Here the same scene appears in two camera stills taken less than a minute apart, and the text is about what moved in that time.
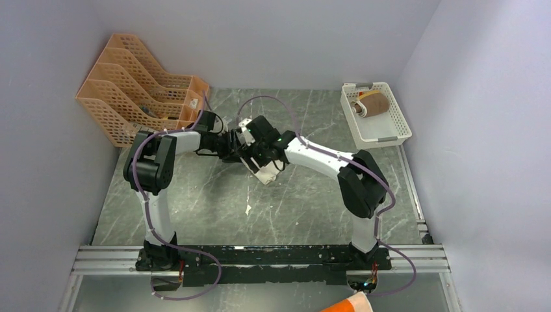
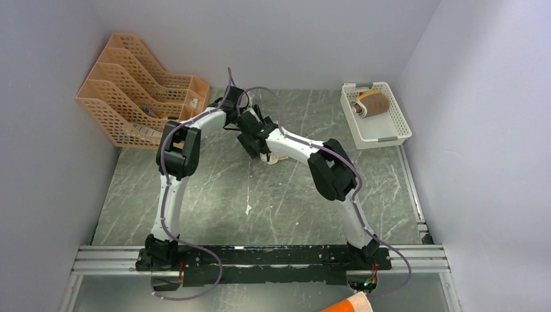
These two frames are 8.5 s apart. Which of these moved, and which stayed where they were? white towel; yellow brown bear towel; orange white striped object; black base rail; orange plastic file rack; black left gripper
Moved: black left gripper; white towel
Stayed: orange plastic file rack; yellow brown bear towel; orange white striped object; black base rail
